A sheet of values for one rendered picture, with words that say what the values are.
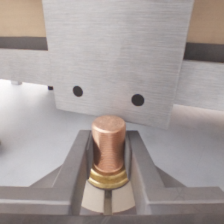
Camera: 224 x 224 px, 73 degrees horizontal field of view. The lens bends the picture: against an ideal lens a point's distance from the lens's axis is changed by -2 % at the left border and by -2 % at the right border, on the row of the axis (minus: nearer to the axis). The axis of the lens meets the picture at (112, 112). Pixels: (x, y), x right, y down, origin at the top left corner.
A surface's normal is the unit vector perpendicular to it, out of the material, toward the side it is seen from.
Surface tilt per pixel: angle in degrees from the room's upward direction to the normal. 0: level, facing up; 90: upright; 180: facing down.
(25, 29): 90
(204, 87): 90
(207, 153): 180
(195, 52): 90
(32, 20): 90
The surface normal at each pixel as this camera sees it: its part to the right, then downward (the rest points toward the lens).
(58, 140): 0.02, -0.89
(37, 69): -0.33, 0.42
